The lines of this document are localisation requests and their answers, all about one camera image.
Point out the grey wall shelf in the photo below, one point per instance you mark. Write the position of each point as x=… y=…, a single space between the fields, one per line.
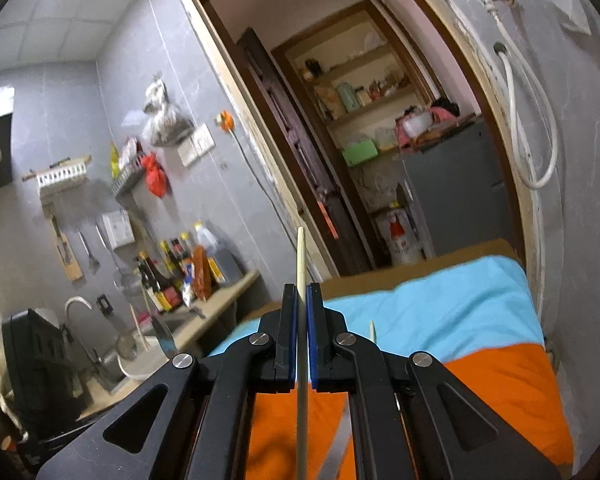
x=129 y=180

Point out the black wall socket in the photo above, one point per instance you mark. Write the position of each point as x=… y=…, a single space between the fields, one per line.
x=104 y=303

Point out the white wall switch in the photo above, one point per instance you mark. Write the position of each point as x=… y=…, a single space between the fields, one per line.
x=187 y=153

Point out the grey refrigerator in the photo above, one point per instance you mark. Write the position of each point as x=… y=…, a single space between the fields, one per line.
x=455 y=195

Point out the dark sauce bottle yellow label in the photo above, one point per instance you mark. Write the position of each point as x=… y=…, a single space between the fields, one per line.
x=166 y=295

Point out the green jar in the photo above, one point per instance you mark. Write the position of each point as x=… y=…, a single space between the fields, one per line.
x=348 y=97

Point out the large dark liquid jug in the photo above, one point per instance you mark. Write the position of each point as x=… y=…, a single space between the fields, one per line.
x=225 y=262

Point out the green box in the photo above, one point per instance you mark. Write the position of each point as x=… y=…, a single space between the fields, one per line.
x=360 y=154

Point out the striped colourful blanket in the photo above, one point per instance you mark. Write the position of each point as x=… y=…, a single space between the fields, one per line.
x=480 y=310

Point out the wooden chopstick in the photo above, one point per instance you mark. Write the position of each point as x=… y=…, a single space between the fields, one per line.
x=139 y=327
x=302 y=260

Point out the black sauce bottle red cap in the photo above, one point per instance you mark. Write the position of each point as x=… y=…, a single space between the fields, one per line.
x=178 y=257

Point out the pink cloth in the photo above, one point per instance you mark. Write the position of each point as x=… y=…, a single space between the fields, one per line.
x=445 y=110

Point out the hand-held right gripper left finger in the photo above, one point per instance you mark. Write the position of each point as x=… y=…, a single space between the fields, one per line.
x=293 y=340

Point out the clear bag of dried goods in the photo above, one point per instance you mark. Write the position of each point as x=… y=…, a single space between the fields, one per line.
x=167 y=127

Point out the white perforated wall holder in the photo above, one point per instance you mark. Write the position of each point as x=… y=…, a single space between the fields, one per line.
x=118 y=228

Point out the worn cream door frame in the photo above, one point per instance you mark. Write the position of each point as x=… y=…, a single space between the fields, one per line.
x=467 y=35

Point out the dark wooden door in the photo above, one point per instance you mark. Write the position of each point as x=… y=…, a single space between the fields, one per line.
x=290 y=135

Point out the orange wall hook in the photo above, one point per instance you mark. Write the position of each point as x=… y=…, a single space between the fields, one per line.
x=224 y=120

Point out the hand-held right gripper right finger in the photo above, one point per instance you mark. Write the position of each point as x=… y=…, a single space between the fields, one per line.
x=312 y=340

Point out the tall dark sauce bottle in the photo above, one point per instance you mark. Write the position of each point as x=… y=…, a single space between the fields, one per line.
x=167 y=260

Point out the white power socket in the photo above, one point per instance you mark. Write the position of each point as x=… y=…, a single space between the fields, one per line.
x=204 y=140

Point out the red plastic bag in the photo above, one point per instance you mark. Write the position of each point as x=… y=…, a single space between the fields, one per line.
x=156 y=177

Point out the wooden knife holder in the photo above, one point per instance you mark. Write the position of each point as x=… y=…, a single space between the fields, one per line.
x=70 y=260

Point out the orange spice packet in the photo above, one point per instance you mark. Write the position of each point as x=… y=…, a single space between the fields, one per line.
x=201 y=272

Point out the blue white salt bag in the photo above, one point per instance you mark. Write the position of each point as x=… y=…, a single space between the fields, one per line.
x=188 y=285

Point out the dark pump bottle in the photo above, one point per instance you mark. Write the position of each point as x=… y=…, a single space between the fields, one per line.
x=144 y=285

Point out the chrome faucet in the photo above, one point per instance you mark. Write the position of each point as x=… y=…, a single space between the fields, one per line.
x=77 y=301

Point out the beige kitchen counter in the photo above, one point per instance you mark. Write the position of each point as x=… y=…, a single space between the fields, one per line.
x=220 y=300

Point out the white wall basket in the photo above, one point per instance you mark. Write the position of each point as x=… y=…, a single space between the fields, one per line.
x=62 y=176

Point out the wooden shelf unit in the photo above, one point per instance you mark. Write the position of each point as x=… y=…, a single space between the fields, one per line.
x=365 y=55

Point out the wooden board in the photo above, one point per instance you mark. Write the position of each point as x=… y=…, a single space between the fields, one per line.
x=455 y=130

